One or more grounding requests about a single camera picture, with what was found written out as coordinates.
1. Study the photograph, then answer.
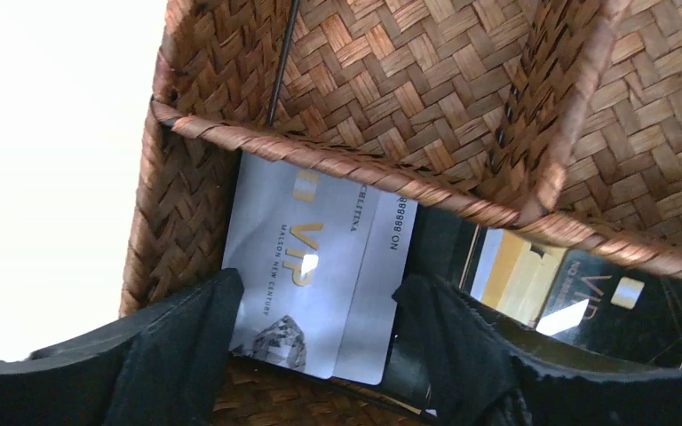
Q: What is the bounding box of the brown woven divided basket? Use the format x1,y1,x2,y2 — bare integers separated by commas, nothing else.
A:
118,0,682,426

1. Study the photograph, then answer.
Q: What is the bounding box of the black VIP credit card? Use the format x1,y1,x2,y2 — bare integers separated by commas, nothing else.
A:
535,250,682,367

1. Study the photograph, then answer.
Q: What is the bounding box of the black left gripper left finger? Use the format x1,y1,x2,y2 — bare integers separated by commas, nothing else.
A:
0,269,243,425

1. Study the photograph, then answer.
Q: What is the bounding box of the gold white card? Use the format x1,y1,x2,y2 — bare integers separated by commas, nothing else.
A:
470,228,567,327

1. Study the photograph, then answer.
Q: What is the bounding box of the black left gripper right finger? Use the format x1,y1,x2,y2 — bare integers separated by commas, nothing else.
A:
393,274,682,425

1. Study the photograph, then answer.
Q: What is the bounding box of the silver VIP credit card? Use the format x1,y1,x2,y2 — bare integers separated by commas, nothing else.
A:
223,154,381,378

